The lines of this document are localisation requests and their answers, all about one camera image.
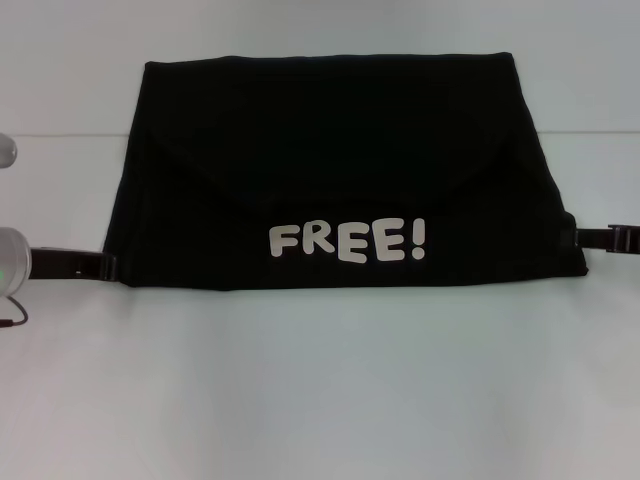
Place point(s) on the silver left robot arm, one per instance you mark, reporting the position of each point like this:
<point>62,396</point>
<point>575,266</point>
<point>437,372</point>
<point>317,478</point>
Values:
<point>12,260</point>

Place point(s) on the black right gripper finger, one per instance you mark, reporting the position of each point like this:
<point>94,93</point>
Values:
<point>585,237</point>

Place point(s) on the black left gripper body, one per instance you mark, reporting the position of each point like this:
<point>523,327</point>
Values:
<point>55,261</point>

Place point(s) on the black t-shirt with FREE print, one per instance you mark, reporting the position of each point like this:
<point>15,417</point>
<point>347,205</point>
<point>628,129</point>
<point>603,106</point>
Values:
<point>325,150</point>

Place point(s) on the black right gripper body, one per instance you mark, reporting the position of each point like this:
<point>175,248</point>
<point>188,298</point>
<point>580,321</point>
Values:
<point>625,239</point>

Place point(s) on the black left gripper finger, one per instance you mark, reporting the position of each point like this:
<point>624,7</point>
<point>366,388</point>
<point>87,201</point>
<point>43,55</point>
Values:
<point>107,266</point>

